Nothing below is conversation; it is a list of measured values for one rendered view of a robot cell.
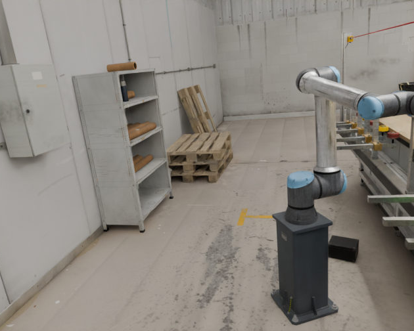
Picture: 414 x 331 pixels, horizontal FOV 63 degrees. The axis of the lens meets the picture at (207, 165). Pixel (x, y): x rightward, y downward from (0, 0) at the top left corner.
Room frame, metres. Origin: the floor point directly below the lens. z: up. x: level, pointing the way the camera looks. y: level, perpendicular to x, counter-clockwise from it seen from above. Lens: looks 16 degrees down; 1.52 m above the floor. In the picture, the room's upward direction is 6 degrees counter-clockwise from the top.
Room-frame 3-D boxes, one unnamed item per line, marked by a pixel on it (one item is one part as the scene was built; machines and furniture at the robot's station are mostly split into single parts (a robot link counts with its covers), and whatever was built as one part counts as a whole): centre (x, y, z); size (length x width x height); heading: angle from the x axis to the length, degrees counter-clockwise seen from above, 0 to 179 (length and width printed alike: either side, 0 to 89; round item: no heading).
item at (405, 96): (1.34, -0.81, 1.30); 0.12 x 0.12 x 0.09; 14
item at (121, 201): (3.54, 0.79, 0.78); 0.90 x 0.45 x 1.55; 164
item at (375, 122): (2.50, -1.30, 0.86); 0.04 x 0.04 x 0.48; 78
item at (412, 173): (1.78, -1.14, 0.93); 0.05 x 0.05 x 0.45; 78
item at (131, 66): (3.65, 0.77, 1.59); 0.30 x 0.08 x 0.08; 74
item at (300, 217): (1.83, -0.52, 0.65); 0.19 x 0.19 x 0.10
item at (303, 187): (1.83, -0.53, 0.79); 0.17 x 0.15 x 0.18; 104
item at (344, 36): (3.77, -1.61, 1.20); 0.15 x 0.12 x 1.00; 168
